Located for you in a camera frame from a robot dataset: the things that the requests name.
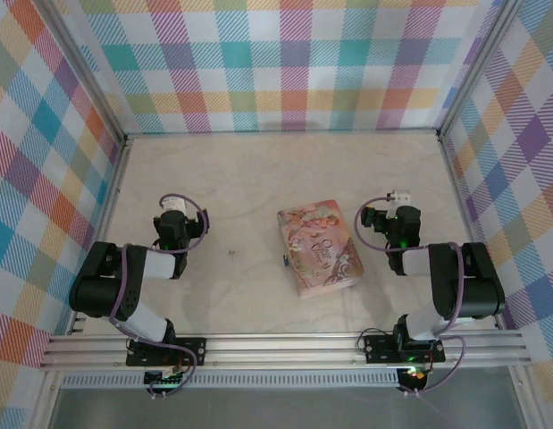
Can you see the pink illustrated book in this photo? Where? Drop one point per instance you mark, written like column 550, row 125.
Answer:
column 320, row 250

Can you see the small blue padlock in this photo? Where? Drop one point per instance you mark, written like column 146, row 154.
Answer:
column 285, row 260

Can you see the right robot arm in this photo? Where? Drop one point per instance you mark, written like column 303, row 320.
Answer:
column 477, row 295

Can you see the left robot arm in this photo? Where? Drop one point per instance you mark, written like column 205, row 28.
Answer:
column 97, row 295

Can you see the left controller board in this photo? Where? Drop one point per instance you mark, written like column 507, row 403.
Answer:
column 162, row 379

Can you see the controller board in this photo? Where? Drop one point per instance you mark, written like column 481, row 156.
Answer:
column 416, row 377
column 162, row 379

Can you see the right controller board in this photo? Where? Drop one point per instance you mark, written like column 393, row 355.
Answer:
column 416, row 377

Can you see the grey metal sheet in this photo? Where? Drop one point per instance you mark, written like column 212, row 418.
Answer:
column 280, row 409

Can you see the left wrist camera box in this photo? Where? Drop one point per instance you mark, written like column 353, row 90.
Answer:
column 174, row 205

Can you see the aluminium side floor rail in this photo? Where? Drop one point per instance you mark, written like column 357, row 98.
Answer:
column 462, row 210
column 111, row 210

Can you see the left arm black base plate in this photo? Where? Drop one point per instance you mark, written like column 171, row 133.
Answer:
column 193, row 348

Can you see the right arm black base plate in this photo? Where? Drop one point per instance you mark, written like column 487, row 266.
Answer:
column 379, row 348

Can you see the aluminium back floor rail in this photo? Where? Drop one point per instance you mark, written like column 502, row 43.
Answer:
column 280, row 132

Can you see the aluminium mounting rail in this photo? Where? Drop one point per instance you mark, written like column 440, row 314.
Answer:
column 280, row 350

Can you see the aluminium frame post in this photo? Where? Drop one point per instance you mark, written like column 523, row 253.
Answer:
column 477, row 67
column 79, row 67

